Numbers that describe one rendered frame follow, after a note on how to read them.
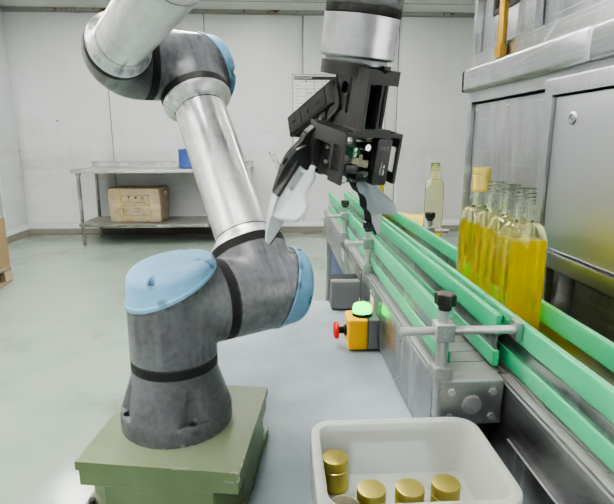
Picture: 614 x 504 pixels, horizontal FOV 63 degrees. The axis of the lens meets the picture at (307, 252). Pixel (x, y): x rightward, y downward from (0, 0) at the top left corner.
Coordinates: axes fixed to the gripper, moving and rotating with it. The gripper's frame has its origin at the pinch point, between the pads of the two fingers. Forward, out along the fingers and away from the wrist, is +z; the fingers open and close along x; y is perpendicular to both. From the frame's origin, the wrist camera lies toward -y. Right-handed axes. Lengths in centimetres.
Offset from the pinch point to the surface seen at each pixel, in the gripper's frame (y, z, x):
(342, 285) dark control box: -53, 38, 43
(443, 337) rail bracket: 6.8, 13.3, 17.2
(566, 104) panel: -10, -17, 53
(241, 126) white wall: -558, 81, 221
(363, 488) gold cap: 14.6, 25.8, 0.8
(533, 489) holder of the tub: 22.8, 26.3, 20.9
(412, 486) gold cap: 17.1, 25.2, 6.0
